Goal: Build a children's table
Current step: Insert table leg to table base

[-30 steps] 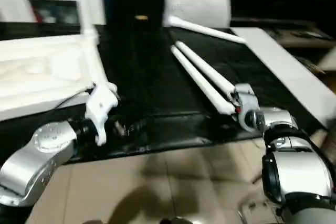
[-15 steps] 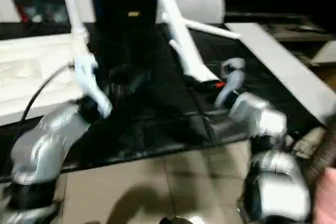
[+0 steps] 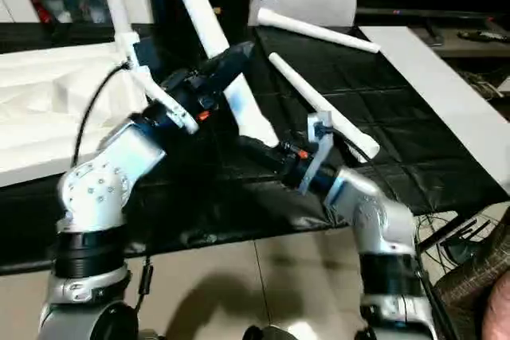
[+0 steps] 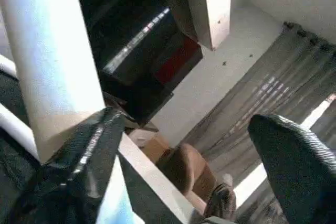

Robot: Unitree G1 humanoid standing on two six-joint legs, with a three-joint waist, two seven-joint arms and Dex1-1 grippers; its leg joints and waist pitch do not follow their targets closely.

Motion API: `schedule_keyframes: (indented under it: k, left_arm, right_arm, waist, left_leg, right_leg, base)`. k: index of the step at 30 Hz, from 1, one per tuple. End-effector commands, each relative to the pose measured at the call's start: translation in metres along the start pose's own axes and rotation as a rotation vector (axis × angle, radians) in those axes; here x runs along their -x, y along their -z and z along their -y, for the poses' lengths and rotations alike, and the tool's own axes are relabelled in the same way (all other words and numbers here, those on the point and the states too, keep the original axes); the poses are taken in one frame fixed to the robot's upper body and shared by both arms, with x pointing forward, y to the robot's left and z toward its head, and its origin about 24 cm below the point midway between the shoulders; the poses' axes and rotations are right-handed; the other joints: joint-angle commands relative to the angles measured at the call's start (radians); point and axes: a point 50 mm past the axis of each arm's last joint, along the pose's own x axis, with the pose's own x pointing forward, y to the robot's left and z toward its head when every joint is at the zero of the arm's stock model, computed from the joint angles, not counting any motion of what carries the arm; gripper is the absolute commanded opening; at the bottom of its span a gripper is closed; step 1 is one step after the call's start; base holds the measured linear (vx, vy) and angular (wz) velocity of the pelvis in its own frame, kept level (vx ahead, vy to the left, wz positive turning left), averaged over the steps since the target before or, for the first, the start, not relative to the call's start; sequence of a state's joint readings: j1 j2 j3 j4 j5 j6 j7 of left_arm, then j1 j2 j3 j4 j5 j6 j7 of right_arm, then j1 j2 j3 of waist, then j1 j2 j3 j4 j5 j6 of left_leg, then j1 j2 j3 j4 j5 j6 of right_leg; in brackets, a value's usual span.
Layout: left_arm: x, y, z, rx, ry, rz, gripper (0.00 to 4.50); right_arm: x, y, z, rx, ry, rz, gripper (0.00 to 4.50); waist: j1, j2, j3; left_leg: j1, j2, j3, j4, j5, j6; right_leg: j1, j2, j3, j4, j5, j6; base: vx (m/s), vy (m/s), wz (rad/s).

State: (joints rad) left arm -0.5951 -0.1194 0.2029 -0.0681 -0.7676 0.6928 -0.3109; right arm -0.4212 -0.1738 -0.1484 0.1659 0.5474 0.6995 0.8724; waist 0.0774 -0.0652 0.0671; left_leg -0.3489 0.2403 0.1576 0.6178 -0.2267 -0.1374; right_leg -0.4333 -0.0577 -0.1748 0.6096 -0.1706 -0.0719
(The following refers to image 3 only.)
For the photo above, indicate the white plastic table top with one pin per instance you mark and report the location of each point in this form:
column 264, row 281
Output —
column 48, row 101

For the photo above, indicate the grey right robot foot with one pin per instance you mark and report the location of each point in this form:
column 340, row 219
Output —
column 271, row 333

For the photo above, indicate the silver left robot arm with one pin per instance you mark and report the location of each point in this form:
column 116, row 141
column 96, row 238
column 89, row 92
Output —
column 103, row 181

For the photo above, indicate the black floor stand bar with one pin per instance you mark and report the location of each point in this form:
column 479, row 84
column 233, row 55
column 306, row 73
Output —
column 450, row 232

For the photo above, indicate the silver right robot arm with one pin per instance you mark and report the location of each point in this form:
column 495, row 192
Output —
column 374, row 220

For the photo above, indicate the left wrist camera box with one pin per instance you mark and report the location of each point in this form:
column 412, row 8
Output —
column 159, row 93

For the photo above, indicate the flat white board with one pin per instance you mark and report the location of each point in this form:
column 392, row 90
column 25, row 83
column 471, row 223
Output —
column 446, row 85

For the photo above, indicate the black work mat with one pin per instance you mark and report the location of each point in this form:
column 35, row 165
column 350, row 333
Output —
column 382, row 117

